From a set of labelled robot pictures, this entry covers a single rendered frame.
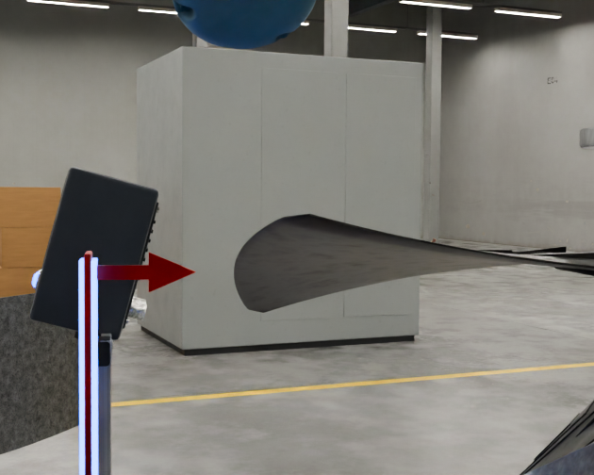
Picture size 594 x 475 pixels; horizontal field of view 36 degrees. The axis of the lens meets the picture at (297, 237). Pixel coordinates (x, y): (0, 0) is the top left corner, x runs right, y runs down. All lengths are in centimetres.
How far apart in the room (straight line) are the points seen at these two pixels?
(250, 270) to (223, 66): 631
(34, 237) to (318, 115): 298
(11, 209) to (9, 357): 616
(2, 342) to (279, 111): 479
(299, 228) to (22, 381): 208
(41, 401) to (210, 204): 434
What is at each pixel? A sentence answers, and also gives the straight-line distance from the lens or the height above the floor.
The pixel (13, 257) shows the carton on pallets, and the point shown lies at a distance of 864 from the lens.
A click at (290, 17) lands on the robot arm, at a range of 48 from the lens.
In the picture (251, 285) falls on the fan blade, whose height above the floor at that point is 117.
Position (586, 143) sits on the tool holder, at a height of 126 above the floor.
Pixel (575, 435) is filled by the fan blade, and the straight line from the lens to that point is 75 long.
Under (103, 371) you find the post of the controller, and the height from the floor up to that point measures 102.
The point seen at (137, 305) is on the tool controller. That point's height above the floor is 108.
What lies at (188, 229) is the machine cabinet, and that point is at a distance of 675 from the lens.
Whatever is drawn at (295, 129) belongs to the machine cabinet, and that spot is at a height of 168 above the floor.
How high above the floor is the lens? 123
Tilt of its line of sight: 3 degrees down
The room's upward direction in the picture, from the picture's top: straight up
